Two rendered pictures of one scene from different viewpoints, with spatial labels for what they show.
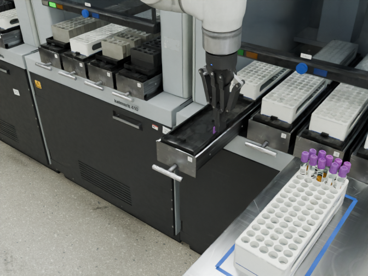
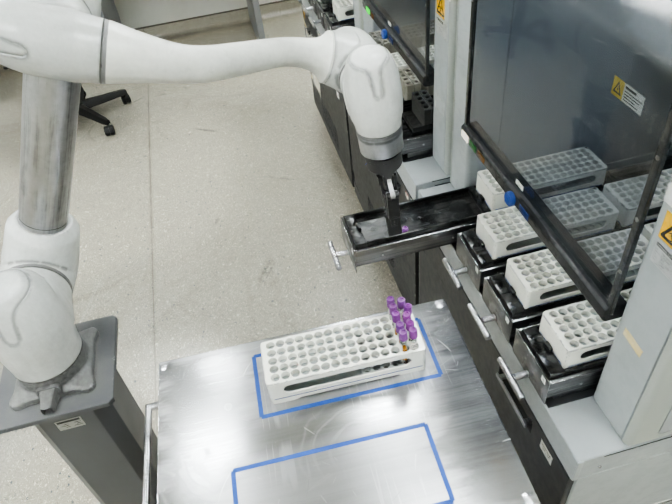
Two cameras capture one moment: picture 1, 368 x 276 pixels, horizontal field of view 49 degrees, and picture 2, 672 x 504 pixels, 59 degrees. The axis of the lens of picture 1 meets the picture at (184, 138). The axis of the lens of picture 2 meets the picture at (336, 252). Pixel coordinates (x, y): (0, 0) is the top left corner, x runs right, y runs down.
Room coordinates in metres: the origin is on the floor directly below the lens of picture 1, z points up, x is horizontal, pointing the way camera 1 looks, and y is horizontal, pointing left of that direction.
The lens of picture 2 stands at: (0.09, -0.71, 1.77)
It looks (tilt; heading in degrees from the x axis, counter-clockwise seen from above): 43 degrees down; 45
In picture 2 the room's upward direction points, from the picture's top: 8 degrees counter-clockwise
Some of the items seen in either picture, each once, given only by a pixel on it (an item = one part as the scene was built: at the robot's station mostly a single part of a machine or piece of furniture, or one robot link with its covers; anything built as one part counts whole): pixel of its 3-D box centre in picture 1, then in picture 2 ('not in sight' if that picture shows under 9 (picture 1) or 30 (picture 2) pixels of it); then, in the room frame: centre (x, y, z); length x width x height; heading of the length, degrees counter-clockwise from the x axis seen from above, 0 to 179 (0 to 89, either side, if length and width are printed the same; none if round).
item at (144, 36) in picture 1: (137, 39); not in sight; (1.59, 0.19, 0.85); 0.12 x 0.02 x 0.06; 54
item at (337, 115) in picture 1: (344, 107); (581, 268); (1.05, -0.48, 0.83); 0.30 x 0.10 x 0.06; 143
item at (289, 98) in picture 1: (296, 93); (545, 223); (1.14, -0.36, 0.83); 0.30 x 0.10 x 0.06; 143
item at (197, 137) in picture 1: (235, 109); (470, 212); (1.14, -0.17, 0.78); 0.73 x 0.14 x 0.09; 143
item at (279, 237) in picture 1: (294, 219); (342, 355); (0.57, -0.22, 0.85); 0.30 x 0.10 x 0.06; 141
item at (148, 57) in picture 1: (143, 58); (421, 109); (1.39, 0.15, 0.85); 0.12 x 0.02 x 0.06; 53
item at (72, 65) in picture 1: (128, 41); not in sight; (1.76, 0.25, 0.78); 0.73 x 0.14 x 0.09; 143
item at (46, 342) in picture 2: not in sight; (25, 318); (0.25, 0.38, 0.87); 0.18 x 0.16 x 0.22; 52
